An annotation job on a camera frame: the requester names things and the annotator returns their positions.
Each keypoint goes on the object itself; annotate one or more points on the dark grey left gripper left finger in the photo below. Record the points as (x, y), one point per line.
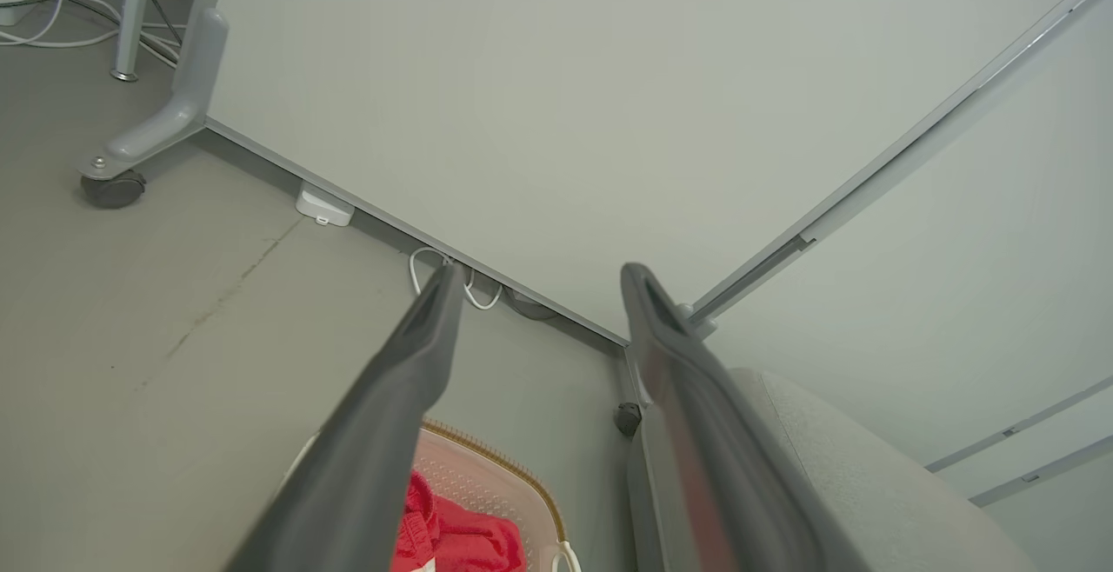
(365, 468)

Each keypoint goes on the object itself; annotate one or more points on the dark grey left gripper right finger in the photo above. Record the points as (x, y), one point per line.
(713, 450)

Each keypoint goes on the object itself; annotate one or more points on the red cloth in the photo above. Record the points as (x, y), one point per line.
(469, 542)

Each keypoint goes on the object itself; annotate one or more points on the white cloth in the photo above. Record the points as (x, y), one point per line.
(424, 566)

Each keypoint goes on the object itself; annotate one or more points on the small black caster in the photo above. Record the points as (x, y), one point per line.
(628, 418)

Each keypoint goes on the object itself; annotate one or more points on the beige perforated laundry basket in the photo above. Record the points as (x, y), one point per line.
(491, 481)

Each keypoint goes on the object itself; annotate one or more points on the grey panel foot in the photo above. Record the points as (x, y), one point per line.
(532, 304)

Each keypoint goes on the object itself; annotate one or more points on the small white box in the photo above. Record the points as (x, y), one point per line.
(323, 205)

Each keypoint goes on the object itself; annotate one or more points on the white partition panel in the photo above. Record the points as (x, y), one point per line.
(956, 294)
(565, 120)

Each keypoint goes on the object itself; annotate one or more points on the dark grey caster wheel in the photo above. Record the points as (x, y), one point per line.
(113, 191)

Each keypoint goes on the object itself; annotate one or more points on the grey panel leg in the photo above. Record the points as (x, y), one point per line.
(187, 94)

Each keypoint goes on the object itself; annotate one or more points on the grey metal table leg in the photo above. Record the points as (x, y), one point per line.
(132, 16)

